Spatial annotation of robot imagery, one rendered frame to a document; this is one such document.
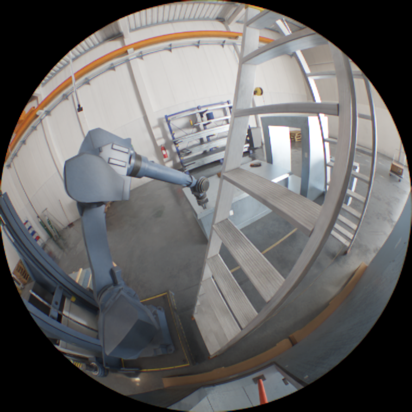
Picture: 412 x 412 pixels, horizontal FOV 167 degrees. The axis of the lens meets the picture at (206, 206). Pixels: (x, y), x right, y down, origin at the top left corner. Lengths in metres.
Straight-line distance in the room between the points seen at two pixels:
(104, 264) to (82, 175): 0.69
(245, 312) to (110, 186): 0.79
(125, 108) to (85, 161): 5.99
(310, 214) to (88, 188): 0.74
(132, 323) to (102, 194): 0.74
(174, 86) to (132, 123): 2.35
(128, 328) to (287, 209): 0.98
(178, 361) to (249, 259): 1.27
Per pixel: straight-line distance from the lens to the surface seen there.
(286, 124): 2.66
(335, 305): 1.75
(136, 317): 0.97
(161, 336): 1.44
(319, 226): 0.28
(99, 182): 0.69
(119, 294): 1.13
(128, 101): 6.66
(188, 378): 1.65
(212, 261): 0.75
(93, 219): 1.05
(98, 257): 1.12
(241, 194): 1.95
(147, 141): 6.31
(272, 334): 1.68
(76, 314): 2.04
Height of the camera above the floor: 1.66
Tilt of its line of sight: 33 degrees down
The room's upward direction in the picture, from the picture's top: 18 degrees counter-clockwise
